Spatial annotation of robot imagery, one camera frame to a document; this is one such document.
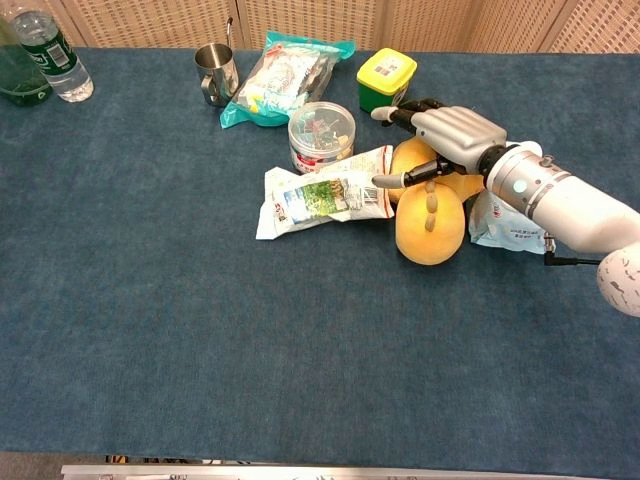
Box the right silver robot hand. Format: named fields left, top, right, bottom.
left=370, top=98, right=509, bottom=190

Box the yellow plush toy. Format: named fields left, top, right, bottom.
left=388, top=138, right=485, bottom=266

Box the green container yellow lid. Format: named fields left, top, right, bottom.
left=356, top=47, right=418, bottom=115

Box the white wet wipes pack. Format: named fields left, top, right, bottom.
left=468, top=141, right=547, bottom=255

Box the clear round clip jar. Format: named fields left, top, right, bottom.
left=287, top=101, right=357, bottom=175

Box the white snack bag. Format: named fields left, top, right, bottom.
left=255, top=144, right=396, bottom=241

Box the teal snack package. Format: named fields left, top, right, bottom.
left=220, top=31, right=357, bottom=130

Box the stainless steel mug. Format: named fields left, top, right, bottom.
left=194, top=42, right=240, bottom=108

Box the blue table cloth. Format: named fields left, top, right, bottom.
left=0, top=47, right=640, bottom=479

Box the rattan folding screen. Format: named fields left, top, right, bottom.
left=49, top=0, right=640, bottom=54

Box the clear water bottle green label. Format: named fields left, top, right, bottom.
left=9, top=9, right=95, bottom=104

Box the green plastic bottle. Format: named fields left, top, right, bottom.
left=0, top=17, right=54, bottom=108

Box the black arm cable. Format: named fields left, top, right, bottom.
left=543, top=233, right=602, bottom=267

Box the aluminium frame rail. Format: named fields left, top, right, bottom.
left=60, top=463, right=640, bottom=480

